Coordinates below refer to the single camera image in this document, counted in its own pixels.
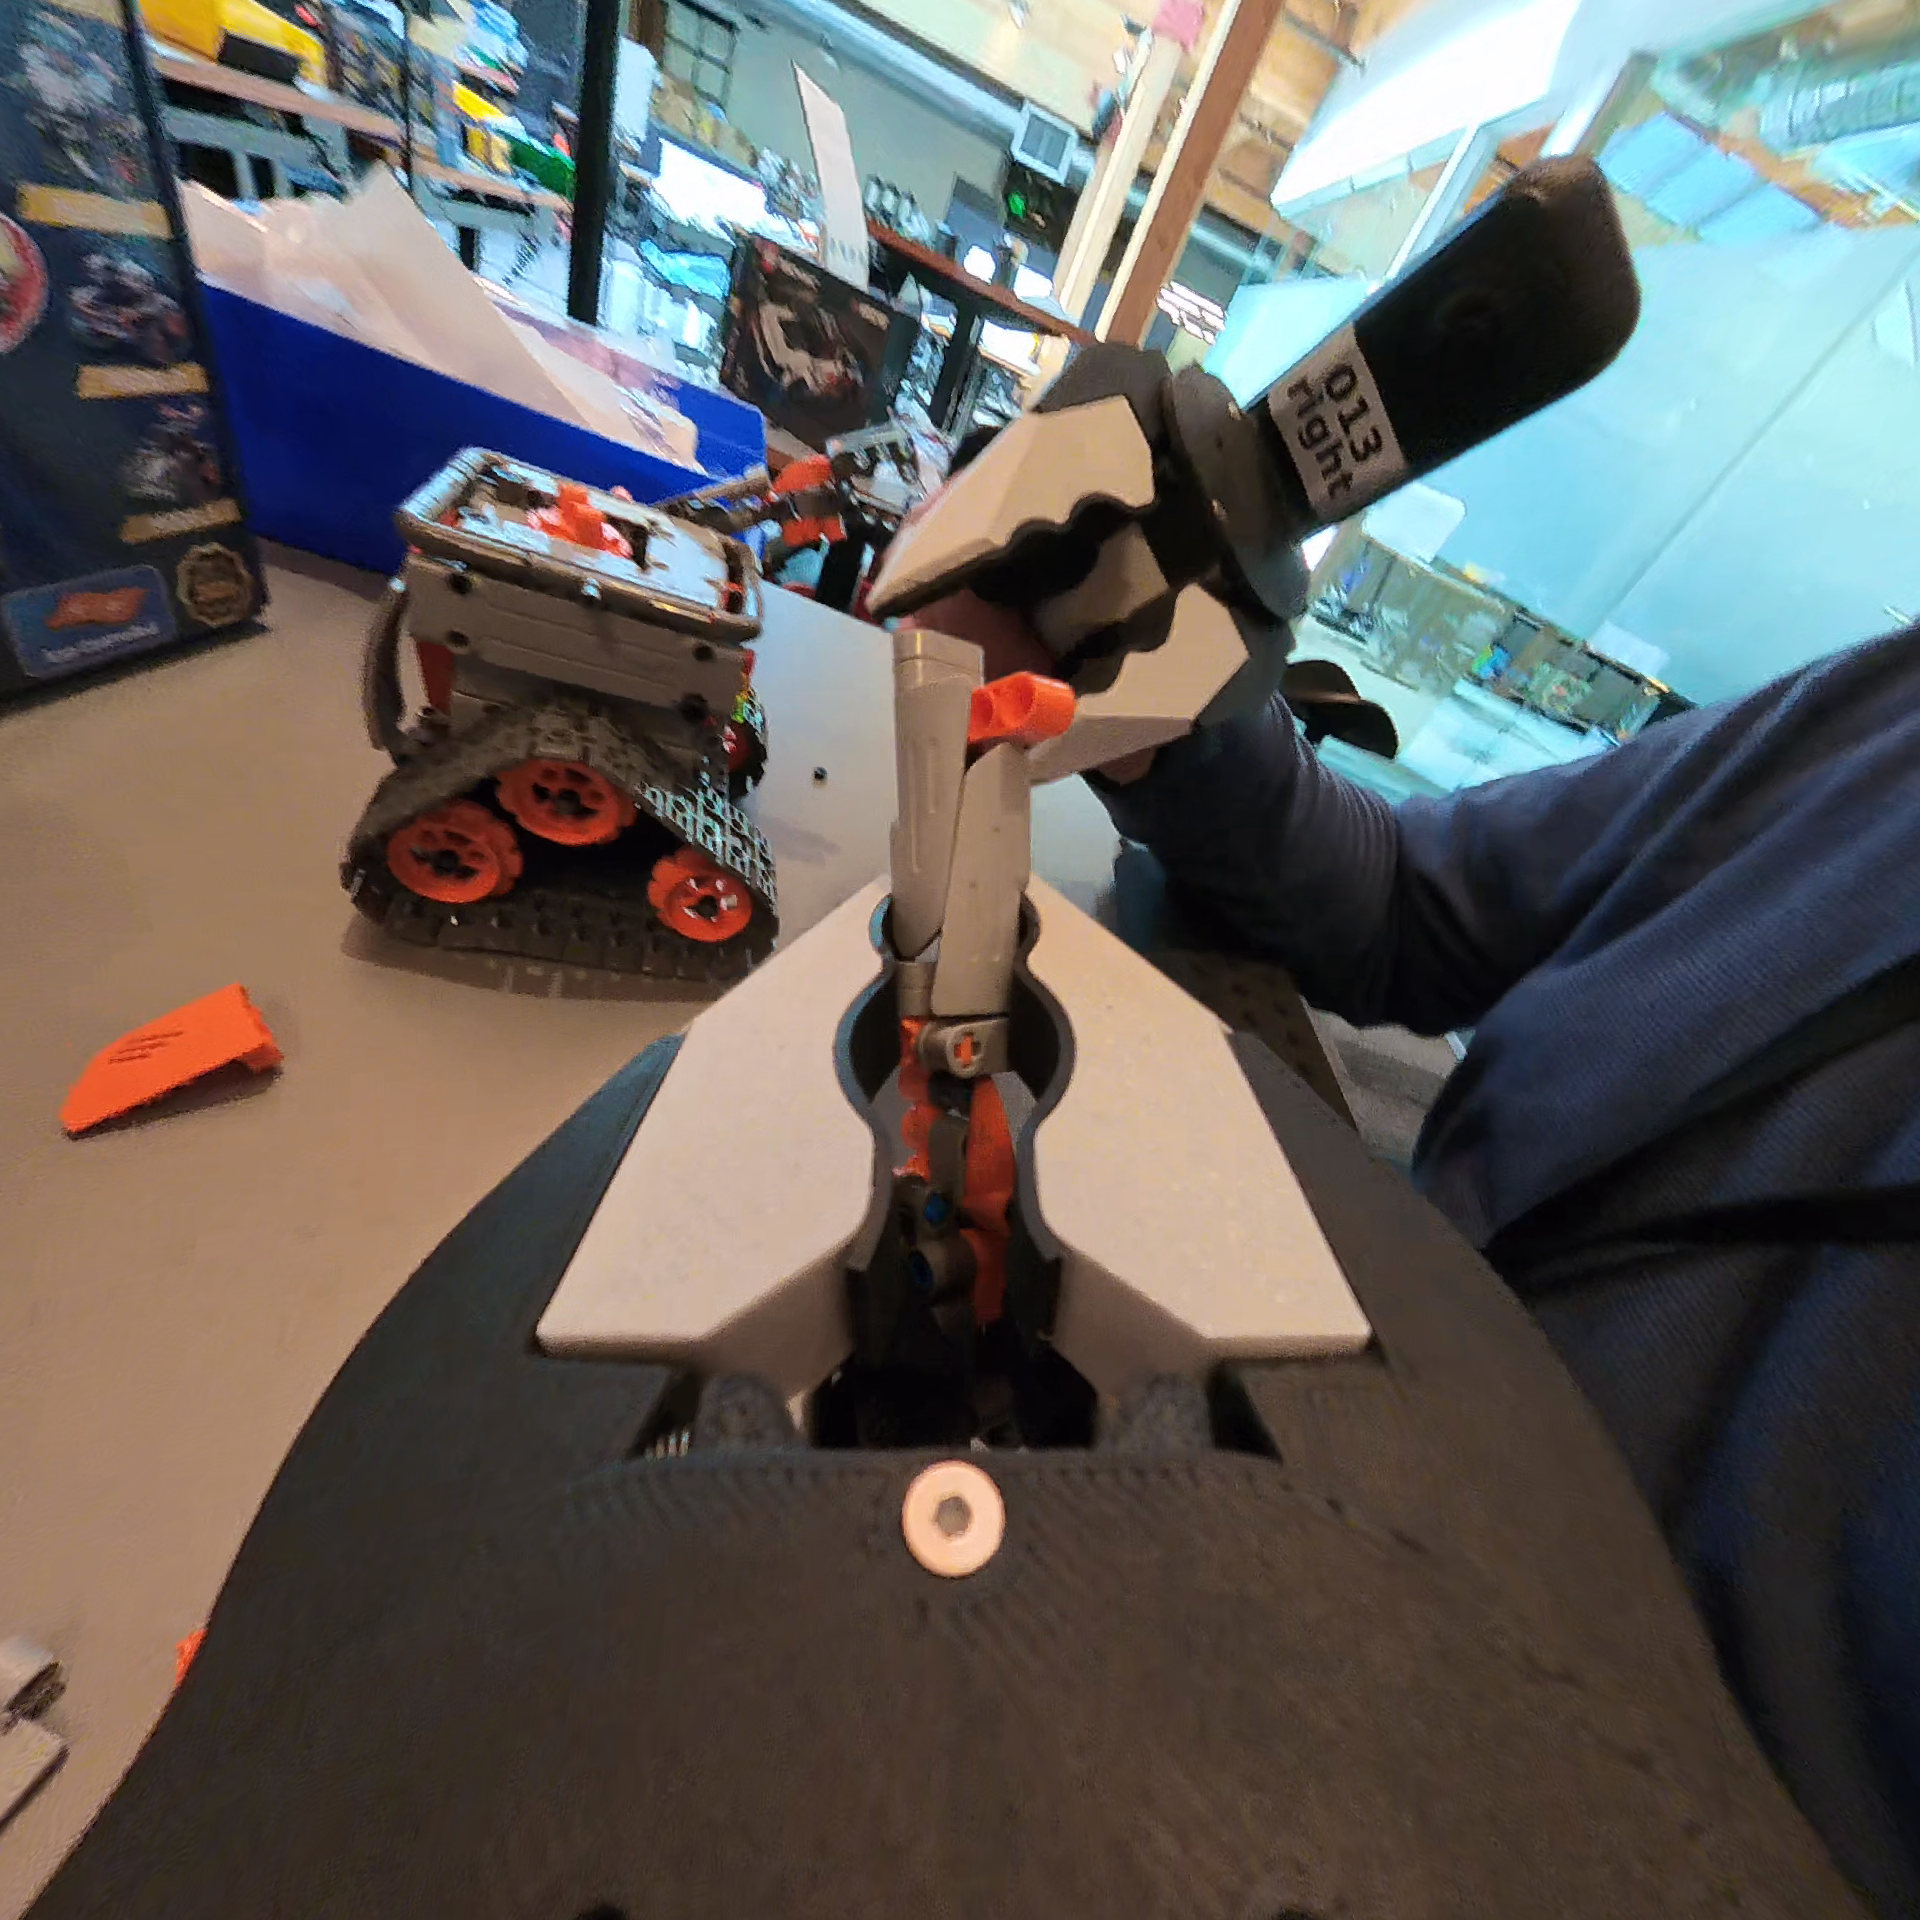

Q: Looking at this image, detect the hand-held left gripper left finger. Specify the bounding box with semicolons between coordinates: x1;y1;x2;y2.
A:
538;880;904;1408

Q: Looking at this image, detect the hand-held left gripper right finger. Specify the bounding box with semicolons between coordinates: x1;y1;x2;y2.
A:
1019;880;1374;1408

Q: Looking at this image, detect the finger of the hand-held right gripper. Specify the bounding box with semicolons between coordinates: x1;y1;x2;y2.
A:
867;386;1168;619
1024;528;1260;784

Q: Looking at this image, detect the orange beam with black axle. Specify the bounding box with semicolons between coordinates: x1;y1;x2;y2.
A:
891;621;1080;1075

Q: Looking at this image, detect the grey orange tracked toy vehicle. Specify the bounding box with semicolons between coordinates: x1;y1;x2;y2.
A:
344;427;946;963

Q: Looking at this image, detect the person's right hand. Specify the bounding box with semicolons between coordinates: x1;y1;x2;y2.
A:
914;549;1062;688

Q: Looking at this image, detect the white-top office desk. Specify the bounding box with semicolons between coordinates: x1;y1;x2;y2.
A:
861;218;1105;437

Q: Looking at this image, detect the black dimpled foam mat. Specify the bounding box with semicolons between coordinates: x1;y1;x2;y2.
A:
1154;951;1419;1173

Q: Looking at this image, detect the black car model box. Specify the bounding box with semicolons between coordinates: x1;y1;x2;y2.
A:
720;232;923;453

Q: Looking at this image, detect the black metal pole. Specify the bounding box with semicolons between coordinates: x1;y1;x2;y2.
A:
570;0;624;325

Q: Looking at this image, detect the orange curved brick piece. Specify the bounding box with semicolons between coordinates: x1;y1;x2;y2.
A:
60;983;288;1136

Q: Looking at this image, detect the clear plastic bag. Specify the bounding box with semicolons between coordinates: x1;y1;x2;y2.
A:
180;163;707;466

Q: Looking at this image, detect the blue plastic storage bin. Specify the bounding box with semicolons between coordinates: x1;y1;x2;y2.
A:
195;276;768;579

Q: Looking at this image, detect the toy vehicle product box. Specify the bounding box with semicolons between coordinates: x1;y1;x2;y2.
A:
0;0;273;700

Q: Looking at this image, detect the yellow storage crate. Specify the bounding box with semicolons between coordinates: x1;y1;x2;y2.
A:
134;0;324;68

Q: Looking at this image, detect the brown wooden post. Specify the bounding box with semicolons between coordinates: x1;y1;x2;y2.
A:
1101;0;1292;348

